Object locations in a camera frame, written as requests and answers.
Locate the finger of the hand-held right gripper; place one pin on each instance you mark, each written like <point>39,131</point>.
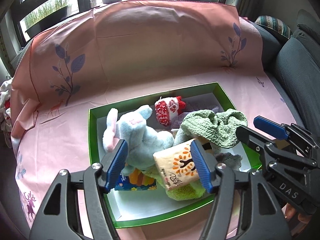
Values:
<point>250,136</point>
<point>268,127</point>

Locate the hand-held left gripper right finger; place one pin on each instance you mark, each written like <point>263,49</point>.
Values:
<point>200,165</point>

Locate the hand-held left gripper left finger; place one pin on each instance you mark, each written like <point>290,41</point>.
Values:
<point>116,165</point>

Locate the tree print tissue pack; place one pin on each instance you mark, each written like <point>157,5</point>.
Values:
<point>175,165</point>

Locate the blue tissue pack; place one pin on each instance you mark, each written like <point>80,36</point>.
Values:
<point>140,181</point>

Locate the yellow fluffy towel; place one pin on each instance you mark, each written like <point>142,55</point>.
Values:
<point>182,195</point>

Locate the green waffle towel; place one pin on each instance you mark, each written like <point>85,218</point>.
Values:
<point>212,127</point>

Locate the blue plush elephant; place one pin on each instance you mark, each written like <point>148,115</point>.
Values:
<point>142,135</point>

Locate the purple mesh scrunchie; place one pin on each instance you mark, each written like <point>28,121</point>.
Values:
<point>215,109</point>

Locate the green cardboard box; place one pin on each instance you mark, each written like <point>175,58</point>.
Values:
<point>140,210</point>

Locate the red and white sock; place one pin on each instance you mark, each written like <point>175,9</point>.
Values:
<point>167,110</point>

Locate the person's right hand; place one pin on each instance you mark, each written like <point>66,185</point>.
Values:
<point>300,217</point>

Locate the grey sofa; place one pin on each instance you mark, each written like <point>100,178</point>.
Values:
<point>300,67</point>

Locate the patterned pillow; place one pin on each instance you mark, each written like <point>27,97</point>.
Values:
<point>273,26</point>

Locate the pink printed bed sheet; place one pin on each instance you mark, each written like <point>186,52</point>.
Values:
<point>150,50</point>

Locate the pile of clothes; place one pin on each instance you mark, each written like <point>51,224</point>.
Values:
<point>5,110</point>

